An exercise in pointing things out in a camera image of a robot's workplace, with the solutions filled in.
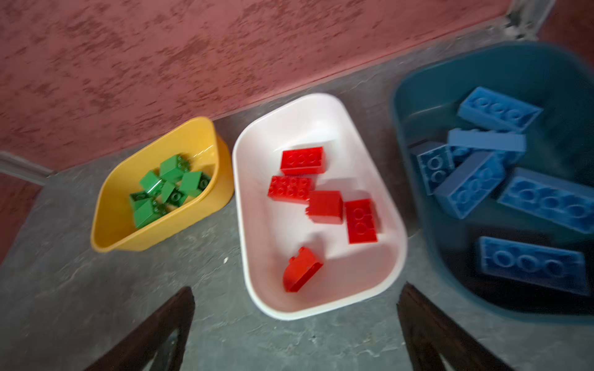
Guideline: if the teal plastic bin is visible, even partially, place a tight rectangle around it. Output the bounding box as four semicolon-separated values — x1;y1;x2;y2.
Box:
391;42;593;324

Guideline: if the blue lego brick slim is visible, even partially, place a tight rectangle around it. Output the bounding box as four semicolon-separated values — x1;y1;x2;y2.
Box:
447;128;527;168

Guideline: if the blue lego brick pair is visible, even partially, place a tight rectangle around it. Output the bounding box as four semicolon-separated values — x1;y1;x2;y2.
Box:
434;151;506;220
476;237;590;296

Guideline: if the white plastic bin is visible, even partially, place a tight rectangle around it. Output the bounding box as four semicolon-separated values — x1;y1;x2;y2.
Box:
233;94;408;321

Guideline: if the blue lego brick long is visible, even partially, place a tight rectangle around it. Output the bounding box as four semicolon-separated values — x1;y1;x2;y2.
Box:
497;167;593;234

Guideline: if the aluminium corner post left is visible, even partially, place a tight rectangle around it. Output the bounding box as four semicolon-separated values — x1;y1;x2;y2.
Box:
0;151;56;186

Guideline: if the aluminium corner post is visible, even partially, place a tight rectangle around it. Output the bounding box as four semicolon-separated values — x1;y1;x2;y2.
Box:
504;0;556;41
0;151;56;186

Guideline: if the green lego brick front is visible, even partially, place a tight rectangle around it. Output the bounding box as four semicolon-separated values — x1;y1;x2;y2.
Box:
161;181;188;207

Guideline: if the red lego brick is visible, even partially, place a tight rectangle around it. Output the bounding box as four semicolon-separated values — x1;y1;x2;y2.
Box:
280;147;326;176
306;190;343;225
344;199;378;244
268;176;315;204
282;247;323;293

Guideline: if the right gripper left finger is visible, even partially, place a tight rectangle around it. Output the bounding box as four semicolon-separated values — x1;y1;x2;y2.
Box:
87;286;195;370

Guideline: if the aluminium corner post right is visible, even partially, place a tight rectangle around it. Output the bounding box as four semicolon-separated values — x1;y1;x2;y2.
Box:
504;0;556;41

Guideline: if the yellow plastic bin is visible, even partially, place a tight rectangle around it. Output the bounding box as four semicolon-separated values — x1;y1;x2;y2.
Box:
91;117;234;253

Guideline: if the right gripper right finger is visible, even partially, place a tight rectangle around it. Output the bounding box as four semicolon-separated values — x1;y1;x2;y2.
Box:
397;283;511;370

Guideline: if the green curved lego brick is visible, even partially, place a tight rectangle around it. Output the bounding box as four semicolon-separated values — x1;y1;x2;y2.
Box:
139;171;165;197

